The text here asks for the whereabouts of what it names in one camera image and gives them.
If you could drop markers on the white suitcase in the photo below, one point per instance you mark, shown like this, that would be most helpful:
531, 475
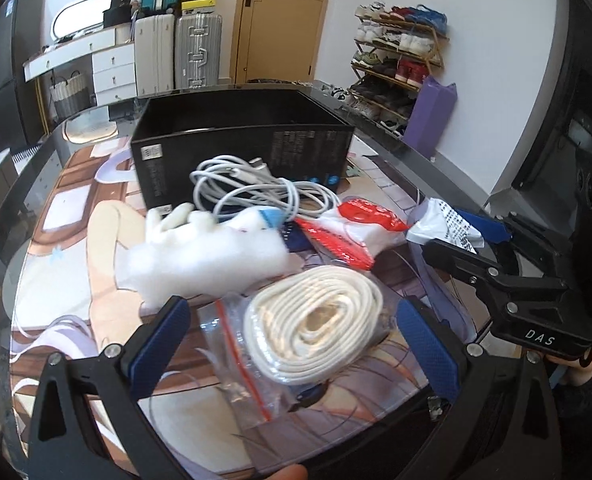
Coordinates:
155, 55

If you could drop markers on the black bag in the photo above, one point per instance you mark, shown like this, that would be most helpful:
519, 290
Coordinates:
120, 7

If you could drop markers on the printed desk mat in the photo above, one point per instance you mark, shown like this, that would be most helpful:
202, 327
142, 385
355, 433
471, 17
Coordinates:
86, 280

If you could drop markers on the white and blue plush toy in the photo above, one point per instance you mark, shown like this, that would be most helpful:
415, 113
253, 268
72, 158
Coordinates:
211, 255

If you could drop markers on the person's right hand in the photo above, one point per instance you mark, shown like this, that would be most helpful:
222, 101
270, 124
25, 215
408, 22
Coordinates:
583, 372

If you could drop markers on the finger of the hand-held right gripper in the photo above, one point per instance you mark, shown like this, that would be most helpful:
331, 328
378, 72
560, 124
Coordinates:
488, 227
495, 275

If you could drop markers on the black screen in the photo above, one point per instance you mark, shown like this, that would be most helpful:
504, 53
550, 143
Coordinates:
6, 85

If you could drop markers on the shoe rack with shoes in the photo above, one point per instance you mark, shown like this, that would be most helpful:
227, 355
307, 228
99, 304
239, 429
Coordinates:
395, 65

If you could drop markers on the white dresser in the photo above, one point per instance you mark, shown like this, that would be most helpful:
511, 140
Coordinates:
111, 67

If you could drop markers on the dark blue pouch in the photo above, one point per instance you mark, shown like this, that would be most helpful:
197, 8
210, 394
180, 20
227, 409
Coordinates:
298, 240

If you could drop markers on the wooden door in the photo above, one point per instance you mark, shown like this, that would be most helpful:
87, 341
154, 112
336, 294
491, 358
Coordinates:
286, 15

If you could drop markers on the woven basket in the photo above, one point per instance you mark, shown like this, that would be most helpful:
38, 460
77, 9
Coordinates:
72, 95

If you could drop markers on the silver suitcase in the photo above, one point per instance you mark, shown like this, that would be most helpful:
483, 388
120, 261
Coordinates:
198, 50

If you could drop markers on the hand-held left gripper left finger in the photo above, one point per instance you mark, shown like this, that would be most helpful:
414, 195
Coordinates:
160, 342

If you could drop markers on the purple bag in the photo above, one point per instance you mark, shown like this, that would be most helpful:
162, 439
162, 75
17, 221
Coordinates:
428, 115

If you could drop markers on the black and white sneakers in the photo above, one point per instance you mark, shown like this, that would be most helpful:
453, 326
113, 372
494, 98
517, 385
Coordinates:
333, 91

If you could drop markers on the silver printed packet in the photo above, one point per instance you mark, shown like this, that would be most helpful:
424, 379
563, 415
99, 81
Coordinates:
445, 222

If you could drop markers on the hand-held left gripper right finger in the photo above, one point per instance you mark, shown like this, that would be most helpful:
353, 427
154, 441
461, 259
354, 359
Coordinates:
428, 352

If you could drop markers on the red and white packet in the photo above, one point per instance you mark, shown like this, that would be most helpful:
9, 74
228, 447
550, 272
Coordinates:
365, 220

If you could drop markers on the black cardboard box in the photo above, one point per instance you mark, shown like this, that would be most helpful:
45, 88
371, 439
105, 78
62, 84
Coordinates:
226, 145

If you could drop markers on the oval mirror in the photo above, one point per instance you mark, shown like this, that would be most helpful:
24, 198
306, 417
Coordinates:
81, 17

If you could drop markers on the person's left hand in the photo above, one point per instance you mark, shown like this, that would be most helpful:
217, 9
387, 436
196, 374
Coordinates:
286, 473

